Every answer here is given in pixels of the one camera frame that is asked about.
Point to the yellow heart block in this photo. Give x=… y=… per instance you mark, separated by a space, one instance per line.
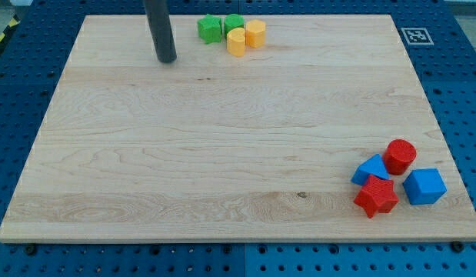
x=236 y=42

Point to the yellow hexagon block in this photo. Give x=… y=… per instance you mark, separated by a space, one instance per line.
x=255 y=31

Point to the light wooden board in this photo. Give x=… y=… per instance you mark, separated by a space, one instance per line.
x=215 y=148

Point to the green star block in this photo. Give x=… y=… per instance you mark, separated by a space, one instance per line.
x=210 y=29

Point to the green cylinder block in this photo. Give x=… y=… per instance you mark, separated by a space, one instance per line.
x=233 y=21

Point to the blue triangle block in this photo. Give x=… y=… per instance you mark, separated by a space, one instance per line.
x=373 y=166

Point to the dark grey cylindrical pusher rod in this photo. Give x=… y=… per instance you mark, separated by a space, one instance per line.
x=160 y=27

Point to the red star block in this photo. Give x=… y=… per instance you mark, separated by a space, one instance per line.
x=376 y=196

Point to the red cylinder block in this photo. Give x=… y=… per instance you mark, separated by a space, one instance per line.
x=398 y=156

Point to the blue cube block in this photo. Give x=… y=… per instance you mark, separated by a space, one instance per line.
x=424 y=186

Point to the white fiducial marker tag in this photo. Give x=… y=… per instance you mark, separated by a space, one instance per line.
x=417 y=36

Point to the yellow black hazard tape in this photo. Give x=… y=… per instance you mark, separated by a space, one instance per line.
x=9 y=31

